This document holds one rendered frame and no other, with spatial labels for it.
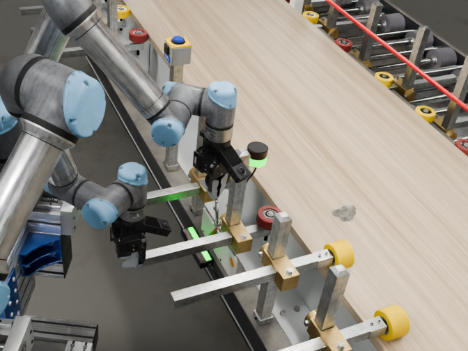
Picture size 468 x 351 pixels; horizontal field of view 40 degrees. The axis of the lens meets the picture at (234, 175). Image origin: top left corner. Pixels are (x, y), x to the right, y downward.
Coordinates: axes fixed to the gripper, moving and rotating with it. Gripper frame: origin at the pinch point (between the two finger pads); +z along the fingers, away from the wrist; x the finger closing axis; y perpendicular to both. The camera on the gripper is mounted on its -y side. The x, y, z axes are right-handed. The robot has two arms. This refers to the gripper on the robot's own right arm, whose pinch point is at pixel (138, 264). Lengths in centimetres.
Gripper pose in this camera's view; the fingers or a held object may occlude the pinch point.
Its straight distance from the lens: 188.3
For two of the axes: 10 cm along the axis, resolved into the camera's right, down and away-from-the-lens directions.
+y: -9.0, 1.8, -4.0
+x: 4.2, 5.9, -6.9
